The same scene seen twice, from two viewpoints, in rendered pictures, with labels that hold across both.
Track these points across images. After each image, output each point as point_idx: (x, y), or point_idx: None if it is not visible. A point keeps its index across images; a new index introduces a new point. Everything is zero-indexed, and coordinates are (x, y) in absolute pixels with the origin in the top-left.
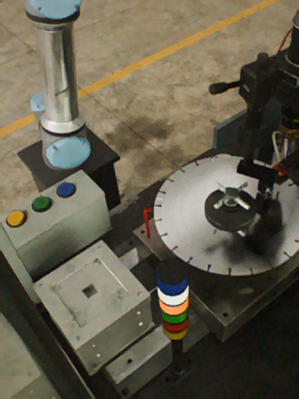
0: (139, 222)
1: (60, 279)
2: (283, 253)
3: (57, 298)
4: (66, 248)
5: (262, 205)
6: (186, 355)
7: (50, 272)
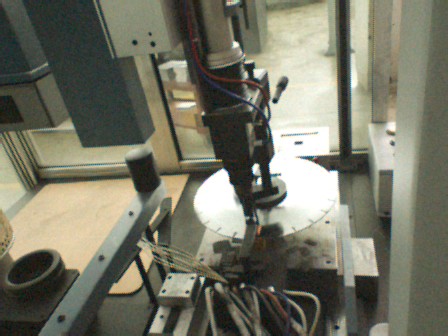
0: (368, 233)
1: (319, 135)
2: (202, 193)
3: (307, 132)
4: (372, 178)
5: (242, 207)
6: None
7: (366, 176)
